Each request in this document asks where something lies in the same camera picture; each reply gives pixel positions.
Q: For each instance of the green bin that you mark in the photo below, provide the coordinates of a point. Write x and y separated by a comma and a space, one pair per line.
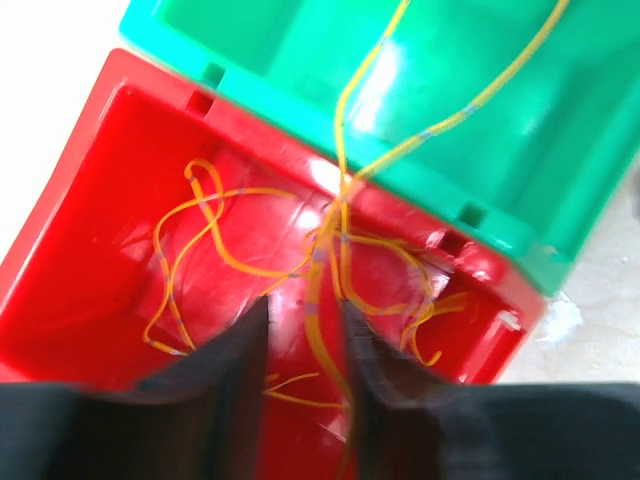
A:
528, 173

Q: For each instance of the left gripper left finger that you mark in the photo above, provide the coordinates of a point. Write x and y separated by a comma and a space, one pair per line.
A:
196, 419

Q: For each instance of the red bin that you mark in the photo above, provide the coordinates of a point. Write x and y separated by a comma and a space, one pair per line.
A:
170, 211

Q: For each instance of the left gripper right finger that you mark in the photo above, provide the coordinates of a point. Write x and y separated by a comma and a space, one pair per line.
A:
409, 423

